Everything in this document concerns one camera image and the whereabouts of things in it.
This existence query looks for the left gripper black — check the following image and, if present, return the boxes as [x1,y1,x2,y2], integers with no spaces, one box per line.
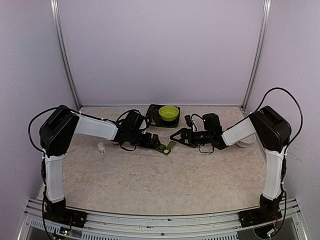
[128,129,161,150]

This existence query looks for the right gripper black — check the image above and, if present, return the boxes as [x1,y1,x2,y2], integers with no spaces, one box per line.
[170,127,213,148]

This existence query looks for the green pill organizer box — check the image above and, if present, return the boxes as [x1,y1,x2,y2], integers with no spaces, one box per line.
[155,141,176,156]

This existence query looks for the white pill bottle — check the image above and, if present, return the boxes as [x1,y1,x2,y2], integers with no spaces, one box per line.
[97,142,106,155]

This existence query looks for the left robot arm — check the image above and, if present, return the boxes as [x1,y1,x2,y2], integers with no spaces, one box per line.
[39,105,161,223]

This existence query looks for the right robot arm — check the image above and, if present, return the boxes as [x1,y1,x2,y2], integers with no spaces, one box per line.
[170,106,292,222]

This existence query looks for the lime green bowl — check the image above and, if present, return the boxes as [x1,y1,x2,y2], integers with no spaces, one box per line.
[158,105,180,122]

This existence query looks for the black patterned tray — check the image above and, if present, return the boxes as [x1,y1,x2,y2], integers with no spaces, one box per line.
[146,104,180,128]

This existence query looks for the white bottle lid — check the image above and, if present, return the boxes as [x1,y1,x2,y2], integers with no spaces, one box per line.
[236,134,257,148]

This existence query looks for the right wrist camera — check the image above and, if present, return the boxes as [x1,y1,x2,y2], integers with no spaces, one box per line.
[184,115,197,132]

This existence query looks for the aluminium front frame rail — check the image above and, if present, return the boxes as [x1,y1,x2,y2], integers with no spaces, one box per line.
[17,198,308,240]

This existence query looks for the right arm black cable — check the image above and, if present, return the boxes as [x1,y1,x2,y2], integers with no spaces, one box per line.
[257,86,303,148]

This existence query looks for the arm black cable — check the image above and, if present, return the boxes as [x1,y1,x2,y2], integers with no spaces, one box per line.
[27,106,66,152]
[257,86,303,148]

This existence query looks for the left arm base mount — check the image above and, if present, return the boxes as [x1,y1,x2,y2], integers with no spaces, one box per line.
[44,206,88,228]

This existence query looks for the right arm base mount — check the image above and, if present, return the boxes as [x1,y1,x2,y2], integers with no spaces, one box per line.
[238,207,282,228]

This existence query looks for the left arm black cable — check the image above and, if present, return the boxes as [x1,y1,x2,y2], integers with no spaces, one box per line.
[27,106,66,152]

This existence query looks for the left aluminium corner post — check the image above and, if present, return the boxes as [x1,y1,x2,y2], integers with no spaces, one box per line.
[50,0,82,110]

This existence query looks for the aluminium corner post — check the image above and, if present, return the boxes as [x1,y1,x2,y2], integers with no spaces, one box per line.
[241,0,272,112]
[50,0,82,110]

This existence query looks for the right aluminium corner post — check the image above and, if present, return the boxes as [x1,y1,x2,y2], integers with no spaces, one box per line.
[241,0,272,112]

